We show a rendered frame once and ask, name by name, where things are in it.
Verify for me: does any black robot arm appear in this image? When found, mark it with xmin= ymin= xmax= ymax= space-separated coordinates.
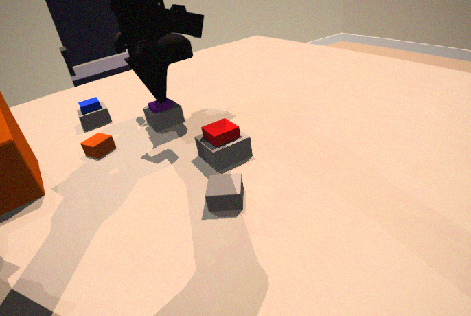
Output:
xmin=157 ymin=0 xmax=204 ymax=38

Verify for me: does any blue button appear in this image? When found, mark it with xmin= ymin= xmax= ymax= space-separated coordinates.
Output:
xmin=76 ymin=97 xmax=112 ymax=131

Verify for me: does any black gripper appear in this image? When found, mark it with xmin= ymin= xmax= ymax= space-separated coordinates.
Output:
xmin=109 ymin=0 xmax=194 ymax=104

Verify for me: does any red button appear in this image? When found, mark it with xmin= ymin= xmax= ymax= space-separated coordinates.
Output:
xmin=194 ymin=118 xmax=253 ymax=172

